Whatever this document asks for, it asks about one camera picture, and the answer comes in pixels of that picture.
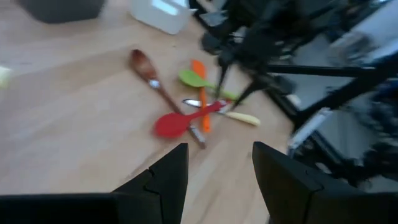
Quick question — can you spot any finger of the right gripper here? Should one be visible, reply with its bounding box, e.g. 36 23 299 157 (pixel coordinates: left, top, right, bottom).
231 81 265 108
214 63 229 100

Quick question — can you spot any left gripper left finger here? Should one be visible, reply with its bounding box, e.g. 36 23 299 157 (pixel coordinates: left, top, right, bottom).
111 143 189 224

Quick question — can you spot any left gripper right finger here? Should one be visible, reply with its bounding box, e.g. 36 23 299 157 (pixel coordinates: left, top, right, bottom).
252 142 361 224

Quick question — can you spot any orange silicone spatula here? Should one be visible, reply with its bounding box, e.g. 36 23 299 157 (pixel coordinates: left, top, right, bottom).
190 58 212 134

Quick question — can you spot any green silicone spoon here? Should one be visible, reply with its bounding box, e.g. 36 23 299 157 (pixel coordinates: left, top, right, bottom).
177 68 240 102

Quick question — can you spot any red silicone spoon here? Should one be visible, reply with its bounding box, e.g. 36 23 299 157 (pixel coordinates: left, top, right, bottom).
154 99 233 139

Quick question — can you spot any grey plastic bin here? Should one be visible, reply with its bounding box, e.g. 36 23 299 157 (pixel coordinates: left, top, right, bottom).
17 0 106 24

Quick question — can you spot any cream-handled metal knife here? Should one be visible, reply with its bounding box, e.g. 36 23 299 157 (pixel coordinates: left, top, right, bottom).
182 98 261 127

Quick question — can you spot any silver metal bracket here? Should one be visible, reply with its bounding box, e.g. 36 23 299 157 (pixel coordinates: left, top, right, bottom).
287 107 332 153

